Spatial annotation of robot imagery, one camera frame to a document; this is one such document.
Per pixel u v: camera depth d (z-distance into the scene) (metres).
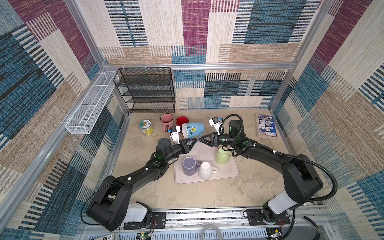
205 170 0.79
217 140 0.72
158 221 0.74
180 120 1.04
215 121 0.75
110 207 0.42
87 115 0.73
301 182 0.45
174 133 0.74
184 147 0.71
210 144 0.73
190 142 0.78
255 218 0.73
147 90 1.09
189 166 0.83
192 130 0.75
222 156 0.85
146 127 1.01
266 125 1.08
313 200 0.49
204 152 0.95
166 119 1.05
